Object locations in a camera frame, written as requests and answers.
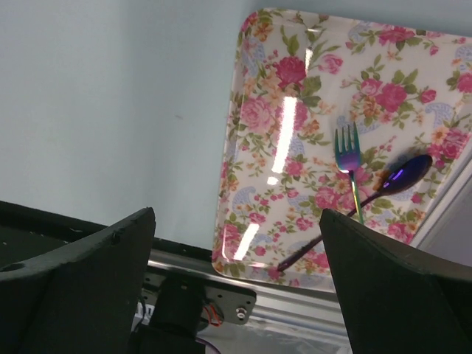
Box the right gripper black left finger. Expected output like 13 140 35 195
1 206 156 353

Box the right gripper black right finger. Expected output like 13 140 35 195
319 209 471 353

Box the purple metal spoon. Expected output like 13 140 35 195
277 154 433 272

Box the iridescent metal fork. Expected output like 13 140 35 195
334 123 364 225

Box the floral plastic tray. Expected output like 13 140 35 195
212 8 471 292

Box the aluminium frame rail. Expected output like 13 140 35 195
148 249 347 336

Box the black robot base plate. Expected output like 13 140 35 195
0 200 258 354

